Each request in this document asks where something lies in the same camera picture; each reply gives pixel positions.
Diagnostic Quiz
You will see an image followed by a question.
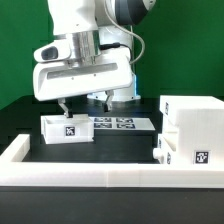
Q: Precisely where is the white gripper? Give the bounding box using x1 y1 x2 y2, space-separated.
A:
33 54 133 118

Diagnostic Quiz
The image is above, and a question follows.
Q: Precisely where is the white drawer with knob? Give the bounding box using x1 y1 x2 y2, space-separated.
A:
153 133 177 165

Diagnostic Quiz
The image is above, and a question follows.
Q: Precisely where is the white drawer cabinet box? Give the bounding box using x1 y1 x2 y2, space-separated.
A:
159 95 224 166

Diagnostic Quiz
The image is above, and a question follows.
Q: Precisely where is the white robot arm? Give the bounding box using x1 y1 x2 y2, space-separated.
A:
33 0 156 118

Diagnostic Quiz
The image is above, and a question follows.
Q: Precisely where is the white marker tag sheet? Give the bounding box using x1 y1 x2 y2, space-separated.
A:
91 117 155 131

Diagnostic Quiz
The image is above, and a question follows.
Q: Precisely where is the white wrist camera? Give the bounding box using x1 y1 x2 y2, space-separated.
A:
34 41 71 63

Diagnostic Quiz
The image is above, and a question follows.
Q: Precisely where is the white U-shaped fence frame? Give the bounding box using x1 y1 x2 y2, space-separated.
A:
0 134 224 189

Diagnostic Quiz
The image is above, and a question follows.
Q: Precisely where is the grey hanging cable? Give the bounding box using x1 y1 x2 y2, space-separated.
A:
103 0 146 65

